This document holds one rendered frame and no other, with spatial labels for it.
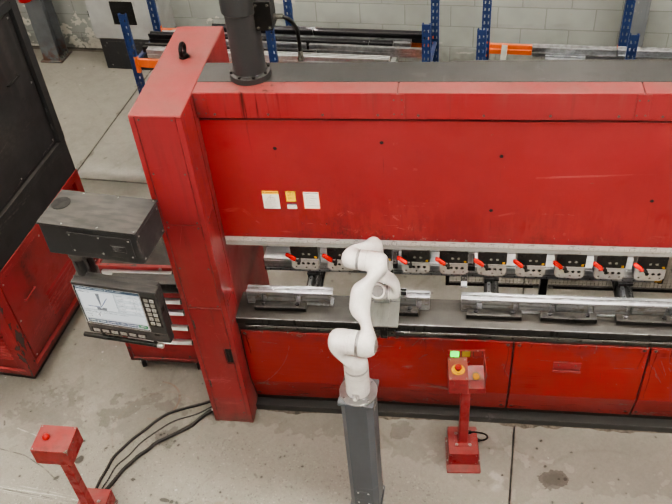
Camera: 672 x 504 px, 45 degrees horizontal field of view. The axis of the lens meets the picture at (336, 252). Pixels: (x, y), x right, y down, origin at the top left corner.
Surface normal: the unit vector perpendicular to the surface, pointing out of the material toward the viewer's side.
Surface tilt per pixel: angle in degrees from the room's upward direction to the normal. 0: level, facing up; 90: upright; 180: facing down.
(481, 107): 90
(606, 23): 90
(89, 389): 0
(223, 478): 0
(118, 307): 90
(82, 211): 0
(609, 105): 90
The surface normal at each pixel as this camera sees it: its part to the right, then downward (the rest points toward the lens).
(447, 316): -0.07, -0.74
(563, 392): -0.12, 0.68
